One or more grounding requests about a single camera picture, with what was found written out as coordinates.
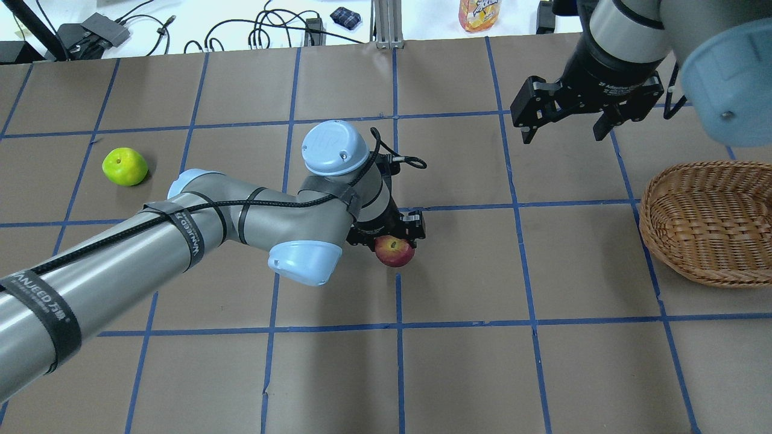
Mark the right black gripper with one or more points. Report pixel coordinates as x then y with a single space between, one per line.
605 77

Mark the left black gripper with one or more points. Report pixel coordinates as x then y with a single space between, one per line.
381 225

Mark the red yellow apple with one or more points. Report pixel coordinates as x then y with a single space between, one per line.
393 252

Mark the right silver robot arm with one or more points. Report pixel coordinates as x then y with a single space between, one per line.
714 55

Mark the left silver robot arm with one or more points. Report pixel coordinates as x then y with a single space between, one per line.
51 309

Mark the wicker basket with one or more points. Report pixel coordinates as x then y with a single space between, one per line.
711 222

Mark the orange drink bottle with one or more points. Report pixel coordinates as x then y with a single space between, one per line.
478 16

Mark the green apple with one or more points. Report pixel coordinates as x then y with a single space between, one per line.
125 166

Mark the aluminium frame post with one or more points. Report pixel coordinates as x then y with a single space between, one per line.
387 24

